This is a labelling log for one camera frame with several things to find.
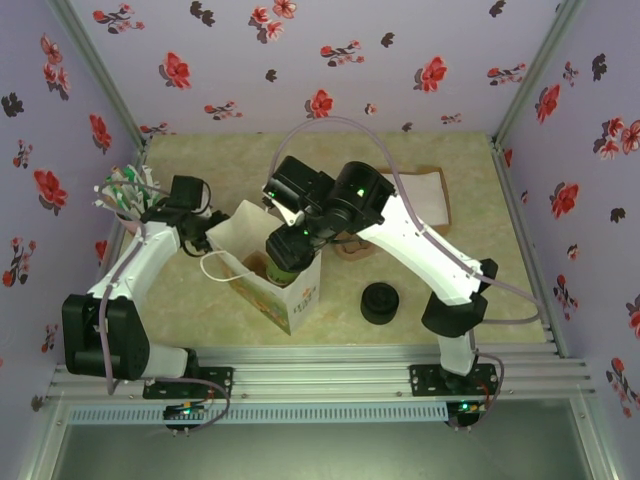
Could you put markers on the dark green paper cup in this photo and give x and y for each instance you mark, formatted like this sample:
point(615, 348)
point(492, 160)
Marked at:
point(281, 277)

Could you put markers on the white paper takeout bag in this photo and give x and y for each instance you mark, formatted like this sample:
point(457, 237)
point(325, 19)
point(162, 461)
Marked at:
point(300, 300)

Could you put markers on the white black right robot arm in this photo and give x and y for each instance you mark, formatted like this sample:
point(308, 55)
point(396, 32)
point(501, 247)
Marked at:
point(430, 255)

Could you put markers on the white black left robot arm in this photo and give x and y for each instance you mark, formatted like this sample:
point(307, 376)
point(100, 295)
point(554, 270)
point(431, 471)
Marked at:
point(135, 270)

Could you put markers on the paper wrapped straw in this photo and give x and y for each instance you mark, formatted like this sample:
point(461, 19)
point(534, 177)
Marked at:
point(107, 197)
point(148, 177)
point(119, 189)
point(105, 207)

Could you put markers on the green white wrapped straw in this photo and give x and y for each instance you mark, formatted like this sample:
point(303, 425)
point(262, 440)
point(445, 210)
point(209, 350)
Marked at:
point(134, 175)

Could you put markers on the pink cup of straws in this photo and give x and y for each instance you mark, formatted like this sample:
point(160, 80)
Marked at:
point(141, 155)

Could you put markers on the black cup lid stack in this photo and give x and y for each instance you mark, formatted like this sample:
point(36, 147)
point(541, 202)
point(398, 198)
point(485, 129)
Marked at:
point(380, 302)

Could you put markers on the small controller board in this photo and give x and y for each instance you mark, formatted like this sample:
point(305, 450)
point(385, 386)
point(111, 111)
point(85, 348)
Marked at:
point(185, 412)
point(465, 407)

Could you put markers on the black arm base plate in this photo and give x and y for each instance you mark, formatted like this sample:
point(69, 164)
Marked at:
point(422, 380)
point(222, 380)

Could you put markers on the aluminium side rail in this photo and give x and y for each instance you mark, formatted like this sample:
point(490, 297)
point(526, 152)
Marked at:
point(525, 250)

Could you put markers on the aluminium frame post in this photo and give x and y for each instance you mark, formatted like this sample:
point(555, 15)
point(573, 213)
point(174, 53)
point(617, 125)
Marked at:
point(105, 75)
point(534, 75)

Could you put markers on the aluminium mounting rail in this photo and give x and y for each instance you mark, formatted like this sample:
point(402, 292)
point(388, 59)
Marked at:
point(320, 372)

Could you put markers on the aluminium lower frame bar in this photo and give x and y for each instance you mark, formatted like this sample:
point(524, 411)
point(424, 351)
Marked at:
point(597, 450)
point(40, 450)

